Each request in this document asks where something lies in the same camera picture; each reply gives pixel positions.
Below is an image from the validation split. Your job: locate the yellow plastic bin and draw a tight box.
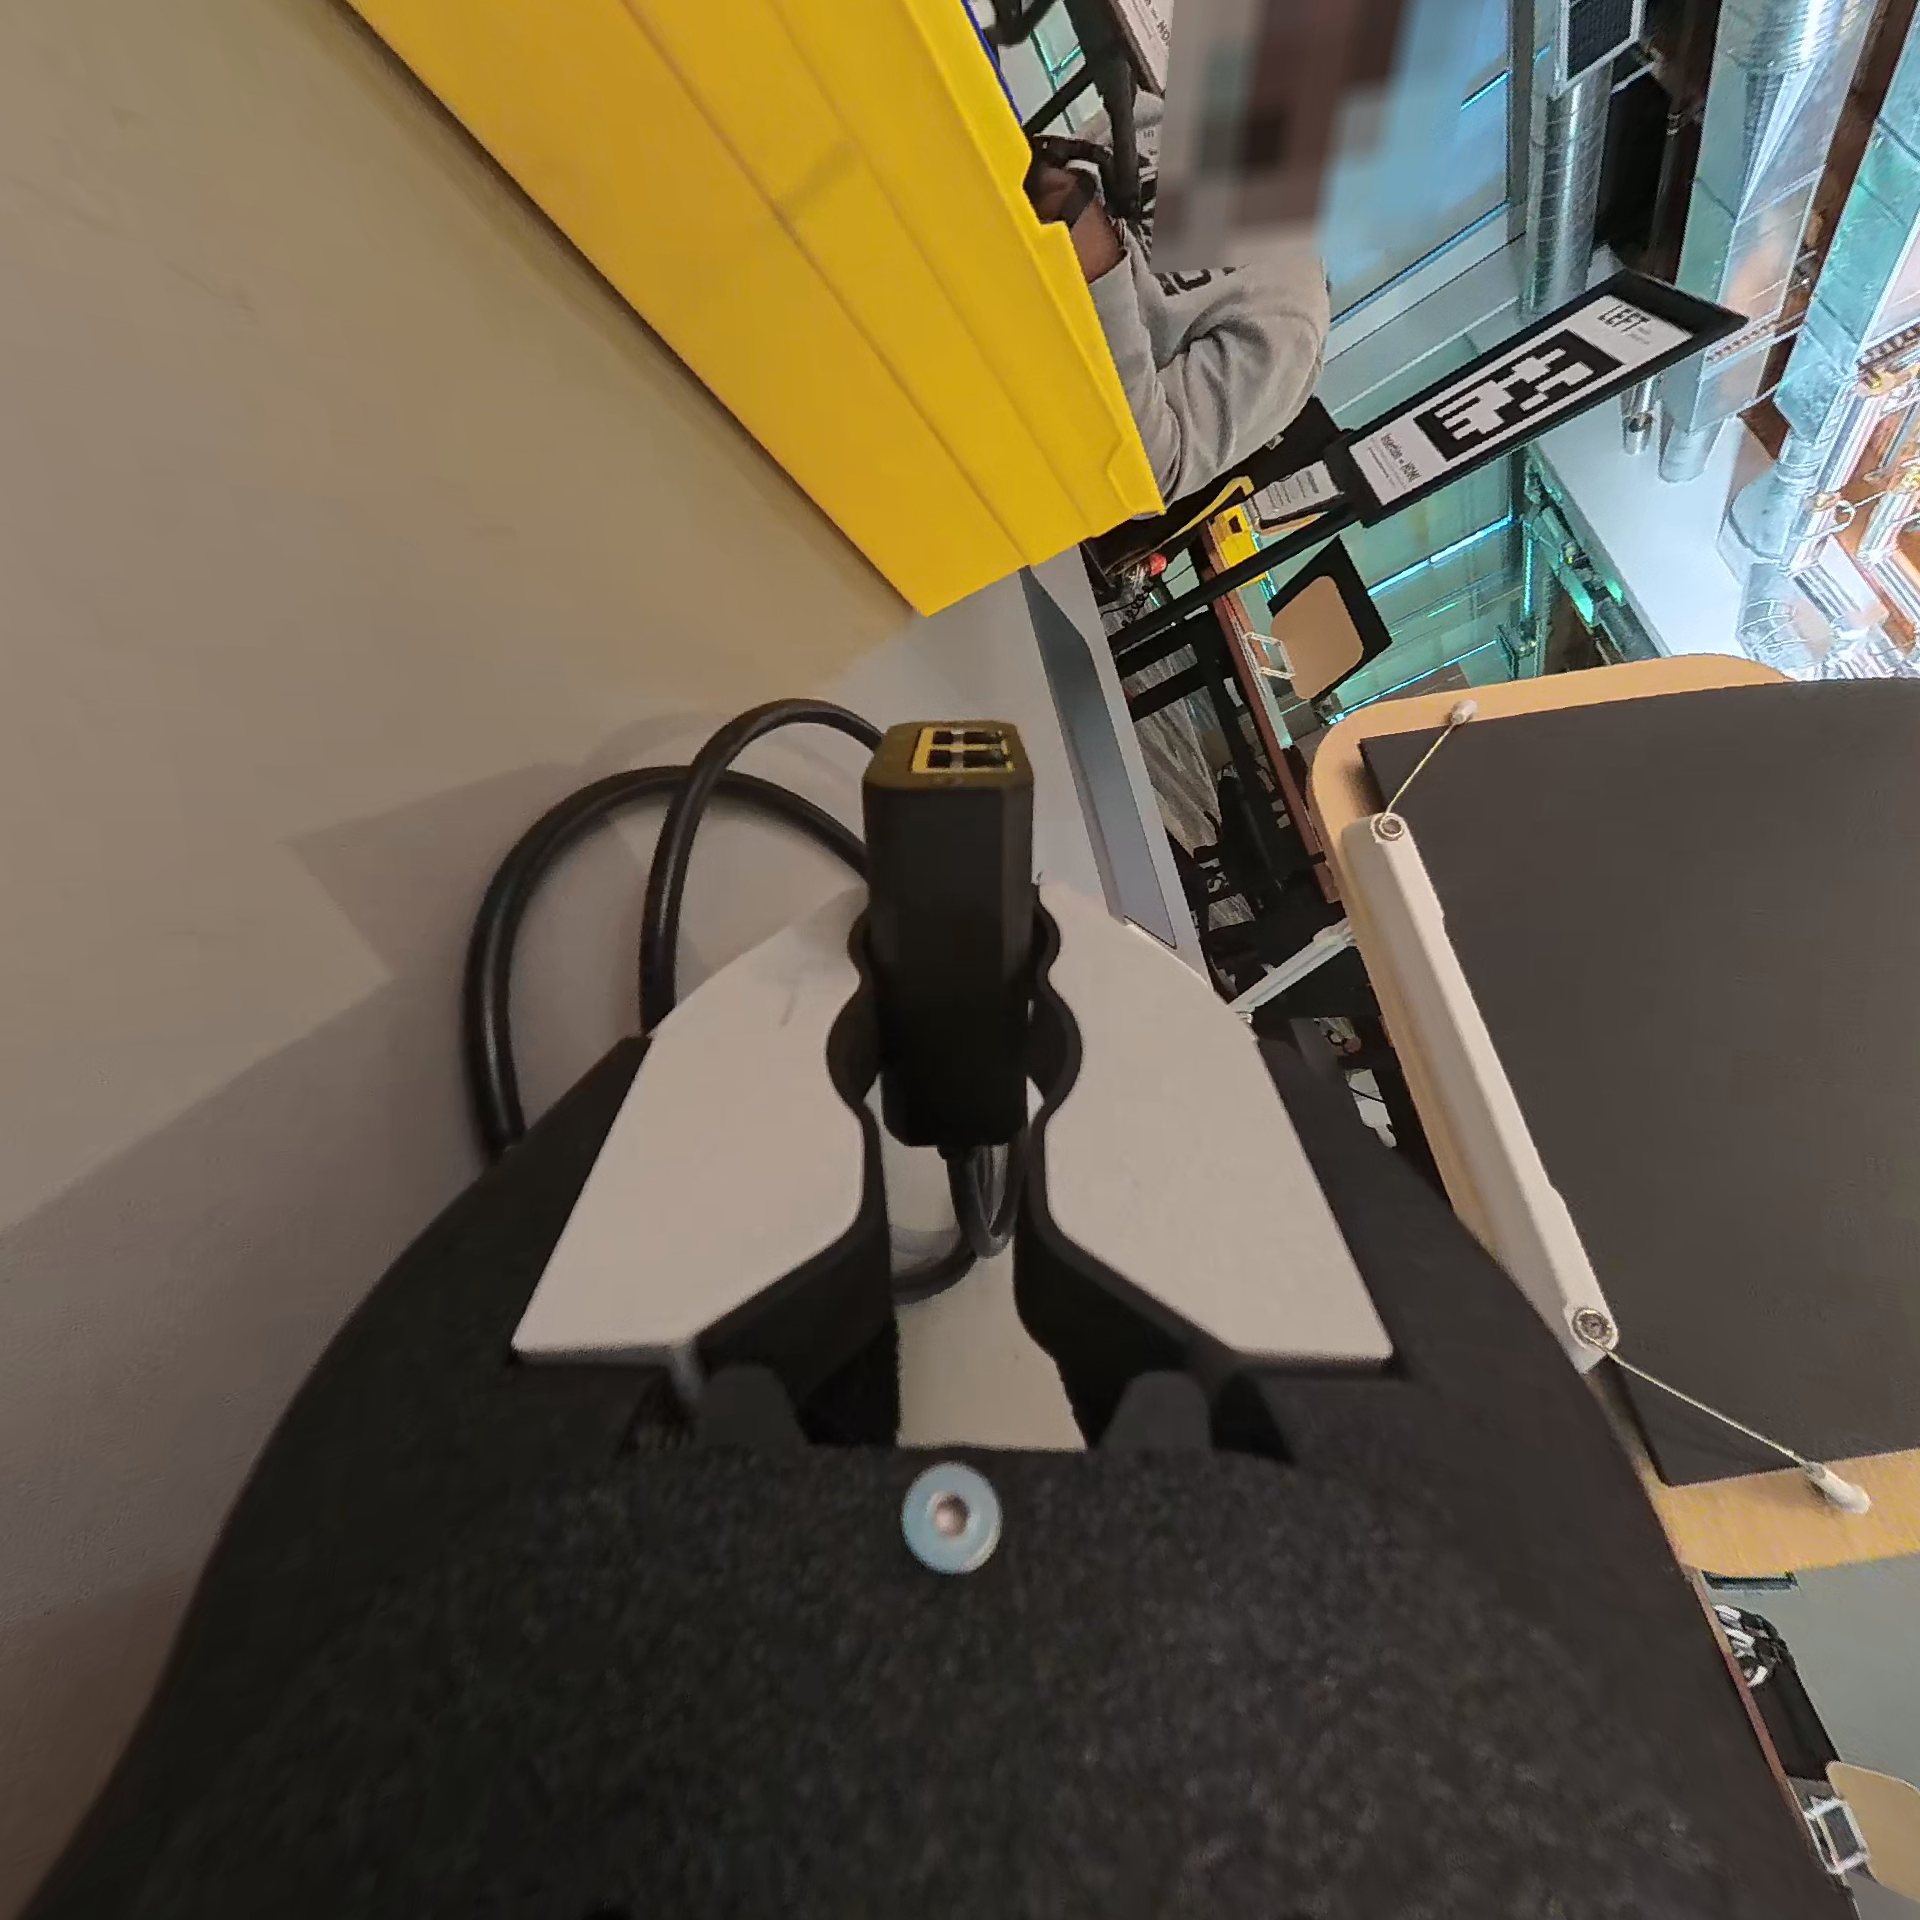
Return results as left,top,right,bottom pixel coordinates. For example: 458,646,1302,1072
345,0,1166,617

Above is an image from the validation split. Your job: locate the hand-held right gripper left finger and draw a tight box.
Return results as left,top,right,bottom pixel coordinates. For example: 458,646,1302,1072
512,900,906,1450

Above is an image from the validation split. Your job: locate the black ethernet port adapter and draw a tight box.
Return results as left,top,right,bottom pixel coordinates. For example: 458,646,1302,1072
862,715,1052,1147

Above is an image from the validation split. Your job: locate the black ethernet cable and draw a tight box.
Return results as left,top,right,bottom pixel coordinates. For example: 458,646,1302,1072
458,697,1022,1308

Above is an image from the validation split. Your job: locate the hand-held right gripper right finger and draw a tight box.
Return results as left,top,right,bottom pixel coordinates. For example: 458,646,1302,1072
1015,900,1397,1450

